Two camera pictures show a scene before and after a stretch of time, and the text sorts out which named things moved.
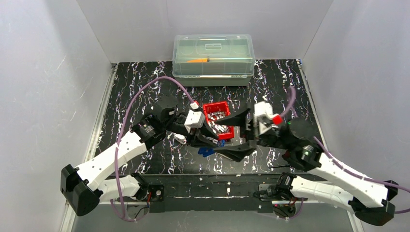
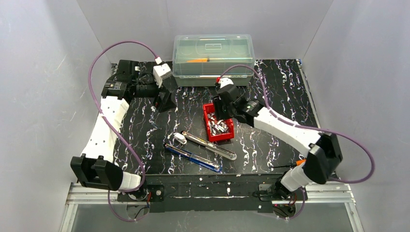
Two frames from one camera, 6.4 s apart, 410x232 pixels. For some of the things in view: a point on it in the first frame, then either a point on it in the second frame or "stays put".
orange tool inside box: [199, 60] stays put
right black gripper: [251, 129] → [219, 107]
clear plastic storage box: [213, 60] stays put
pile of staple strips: [217, 128] stays put
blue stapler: [206, 151] → [193, 158]
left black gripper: [195, 135] → [160, 97]
